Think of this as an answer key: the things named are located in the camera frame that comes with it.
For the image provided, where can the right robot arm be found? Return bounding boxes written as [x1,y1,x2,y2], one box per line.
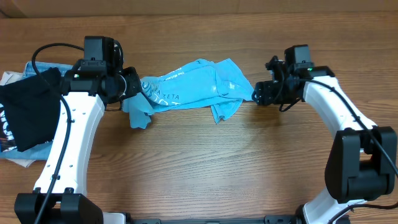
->
[252,56,397,223]

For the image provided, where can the light blue printed t-shirt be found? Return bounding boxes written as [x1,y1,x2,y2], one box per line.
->
[122,58,254,129]

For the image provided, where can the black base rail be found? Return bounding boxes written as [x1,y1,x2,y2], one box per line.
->
[126,215,303,224]

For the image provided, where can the folded beige garment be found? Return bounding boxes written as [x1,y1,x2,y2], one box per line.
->
[1,71,34,167]

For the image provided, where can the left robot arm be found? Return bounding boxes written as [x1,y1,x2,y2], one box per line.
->
[14,60,142,224]

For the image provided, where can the folded black garment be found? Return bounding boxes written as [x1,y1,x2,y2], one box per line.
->
[1,68,61,152]

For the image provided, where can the folded blue jeans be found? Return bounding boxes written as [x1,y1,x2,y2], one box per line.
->
[1,62,72,161]

